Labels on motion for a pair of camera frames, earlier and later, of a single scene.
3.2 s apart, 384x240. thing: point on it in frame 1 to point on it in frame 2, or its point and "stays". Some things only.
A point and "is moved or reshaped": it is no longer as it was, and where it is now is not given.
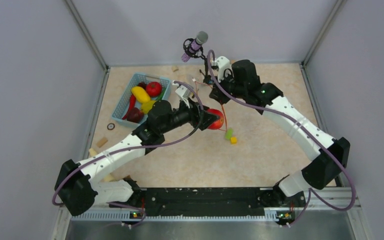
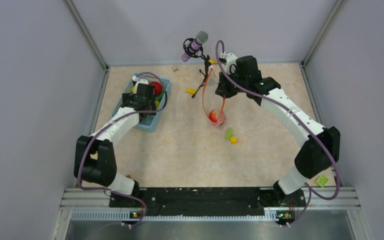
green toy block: (229, 133) stays
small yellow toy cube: (233, 140) stays
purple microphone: (201, 37) stays
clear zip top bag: (204, 93) is moved or reshaped
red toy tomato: (153, 89) stays
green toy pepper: (160, 97) stays
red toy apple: (217, 124) is moved or reshaped
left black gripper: (199, 119) to (128, 97)
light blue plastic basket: (121, 106) stays
